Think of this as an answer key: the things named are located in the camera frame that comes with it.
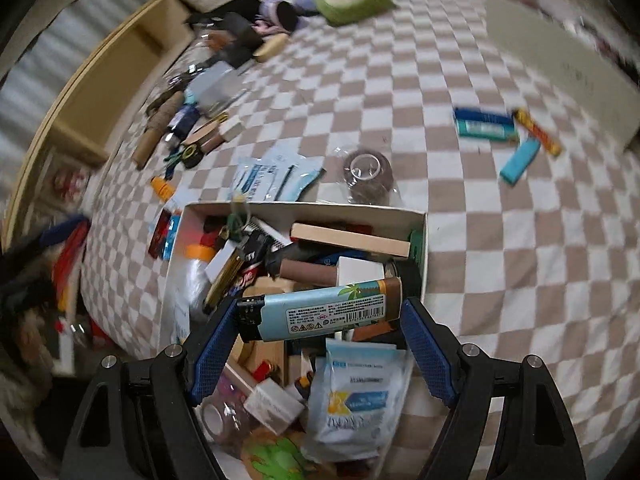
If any light blue lighter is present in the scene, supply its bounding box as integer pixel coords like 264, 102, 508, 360
499, 137, 542, 185

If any black cigarette pack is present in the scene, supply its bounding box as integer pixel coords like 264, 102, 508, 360
235, 232, 273, 286

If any purple cup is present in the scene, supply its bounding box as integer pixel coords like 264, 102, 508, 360
257, 0, 321, 31

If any twine wrapped cardboard tube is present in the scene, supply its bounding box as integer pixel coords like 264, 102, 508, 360
132, 92, 183, 168

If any frosted plastic case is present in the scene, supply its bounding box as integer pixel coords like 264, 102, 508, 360
187, 62, 251, 116

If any beige fluffy rug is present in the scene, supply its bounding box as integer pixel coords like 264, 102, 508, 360
0, 320, 61, 461

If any dark blue lighter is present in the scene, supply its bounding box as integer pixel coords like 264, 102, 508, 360
452, 106, 516, 126

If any figurine display box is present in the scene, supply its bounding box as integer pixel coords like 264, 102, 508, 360
47, 157, 96, 206

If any teal lighter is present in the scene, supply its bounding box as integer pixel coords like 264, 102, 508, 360
457, 121, 518, 143

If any white lidded flat box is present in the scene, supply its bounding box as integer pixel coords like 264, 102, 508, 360
482, 0, 640, 151

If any white cardboard box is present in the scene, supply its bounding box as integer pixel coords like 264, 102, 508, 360
159, 201, 430, 480

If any green dinosaur cork coaster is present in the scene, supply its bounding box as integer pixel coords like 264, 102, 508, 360
240, 435, 321, 480

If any dark blue spray can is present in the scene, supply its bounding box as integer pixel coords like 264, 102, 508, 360
167, 105, 198, 141

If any beige brown tube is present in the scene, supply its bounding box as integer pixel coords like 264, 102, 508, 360
185, 115, 243, 153

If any yellow red stick packet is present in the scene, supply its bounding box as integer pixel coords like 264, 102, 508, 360
512, 107, 563, 157

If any white blue medicine sachet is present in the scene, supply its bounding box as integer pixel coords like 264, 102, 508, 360
305, 337, 413, 461

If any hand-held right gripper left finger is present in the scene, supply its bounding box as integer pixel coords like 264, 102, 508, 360
60, 296, 241, 480

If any brown cardboard tube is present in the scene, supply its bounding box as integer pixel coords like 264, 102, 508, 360
279, 259, 341, 286

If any pale blue palm print lighter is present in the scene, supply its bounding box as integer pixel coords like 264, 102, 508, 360
235, 276, 403, 343

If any brown tape roll in bag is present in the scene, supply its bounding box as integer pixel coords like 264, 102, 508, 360
332, 147, 401, 206
197, 385, 251, 446

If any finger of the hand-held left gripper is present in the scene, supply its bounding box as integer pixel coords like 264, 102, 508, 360
42, 214, 92, 249

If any long wooden block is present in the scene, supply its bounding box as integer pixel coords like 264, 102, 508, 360
290, 222, 412, 257

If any wooden shelf unit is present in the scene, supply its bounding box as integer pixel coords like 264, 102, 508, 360
2, 0, 196, 251

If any small pale wooden block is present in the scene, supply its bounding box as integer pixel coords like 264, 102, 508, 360
252, 35, 288, 63

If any red stick sachet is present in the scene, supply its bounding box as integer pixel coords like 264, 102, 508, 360
150, 210, 173, 261

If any red oblong object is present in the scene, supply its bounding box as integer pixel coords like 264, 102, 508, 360
52, 222, 92, 311

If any checkered bed sheet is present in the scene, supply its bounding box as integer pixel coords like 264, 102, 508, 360
80, 0, 640, 441

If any clear bag with brown contents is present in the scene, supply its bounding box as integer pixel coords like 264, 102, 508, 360
187, 30, 226, 61

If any small white box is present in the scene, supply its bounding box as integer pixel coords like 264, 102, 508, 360
336, 256, 386, 286

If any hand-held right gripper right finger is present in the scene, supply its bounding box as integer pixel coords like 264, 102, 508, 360
399, 296, 586, 480

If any black cube box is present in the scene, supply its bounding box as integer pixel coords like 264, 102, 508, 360
215, 12, 263, 53

